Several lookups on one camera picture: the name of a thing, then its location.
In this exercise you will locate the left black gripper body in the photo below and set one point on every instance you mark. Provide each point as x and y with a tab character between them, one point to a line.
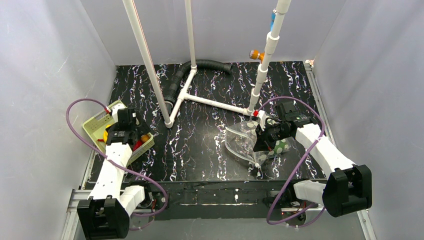
136	144

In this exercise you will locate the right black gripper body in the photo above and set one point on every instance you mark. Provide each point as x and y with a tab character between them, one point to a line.
262	137

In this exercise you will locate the orange fake fruit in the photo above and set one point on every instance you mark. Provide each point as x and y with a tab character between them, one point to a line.
144	138

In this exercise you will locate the clear polka dot zip bag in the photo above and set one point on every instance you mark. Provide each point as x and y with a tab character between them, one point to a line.
240	139

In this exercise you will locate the red fake apple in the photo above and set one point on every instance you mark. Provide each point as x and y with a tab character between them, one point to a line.
137	145

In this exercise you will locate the yellow fake banana bunch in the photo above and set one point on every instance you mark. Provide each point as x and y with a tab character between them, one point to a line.
105	133

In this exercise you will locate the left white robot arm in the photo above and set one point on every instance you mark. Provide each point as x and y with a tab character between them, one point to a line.
105	214

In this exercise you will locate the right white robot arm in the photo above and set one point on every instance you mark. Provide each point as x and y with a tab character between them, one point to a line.
348	187

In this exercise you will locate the light green plastic basket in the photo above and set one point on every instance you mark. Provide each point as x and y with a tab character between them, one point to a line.
95	126

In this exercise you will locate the orange clamp knob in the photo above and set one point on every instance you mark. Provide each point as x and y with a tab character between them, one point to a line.
256	55

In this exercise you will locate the blue clamp knob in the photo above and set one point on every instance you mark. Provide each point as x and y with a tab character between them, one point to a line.
273	16

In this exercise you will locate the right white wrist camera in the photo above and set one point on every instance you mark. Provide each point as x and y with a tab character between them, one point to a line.
261	118

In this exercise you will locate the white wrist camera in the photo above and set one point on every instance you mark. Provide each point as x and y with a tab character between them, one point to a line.
261	118
118	113

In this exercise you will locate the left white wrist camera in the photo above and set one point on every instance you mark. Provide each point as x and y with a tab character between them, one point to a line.
118	113

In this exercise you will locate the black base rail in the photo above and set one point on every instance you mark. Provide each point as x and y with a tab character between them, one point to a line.
238	199

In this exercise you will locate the white PVC pipe frame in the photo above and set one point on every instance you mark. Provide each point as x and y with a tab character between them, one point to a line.
169	115

